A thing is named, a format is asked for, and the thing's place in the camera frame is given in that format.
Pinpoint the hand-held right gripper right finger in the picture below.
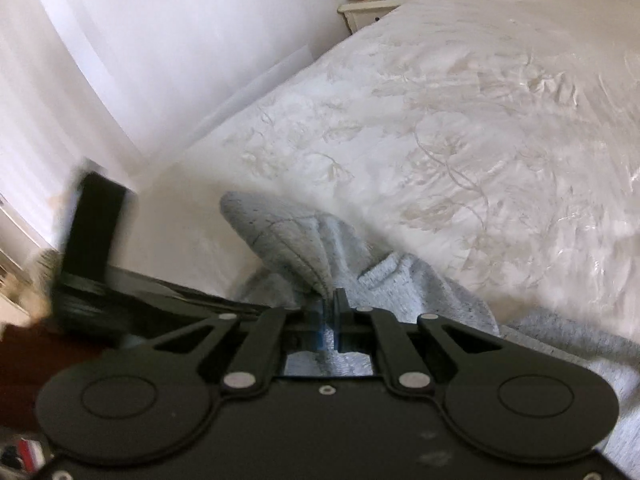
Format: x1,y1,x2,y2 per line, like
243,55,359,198
334,288,503,395

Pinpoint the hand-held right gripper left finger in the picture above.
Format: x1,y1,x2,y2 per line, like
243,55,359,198
145,298,327,392

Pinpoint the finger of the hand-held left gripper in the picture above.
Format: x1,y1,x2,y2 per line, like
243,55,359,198
107,270,262,342

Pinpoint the white embroidered bedspread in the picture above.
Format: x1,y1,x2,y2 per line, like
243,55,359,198
145,0,640,333

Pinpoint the colourful blurred clutter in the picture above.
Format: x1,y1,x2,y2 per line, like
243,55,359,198
0,427,53,480

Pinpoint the white nightstand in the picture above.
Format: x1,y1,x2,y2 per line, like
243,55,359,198
337,0,407,37

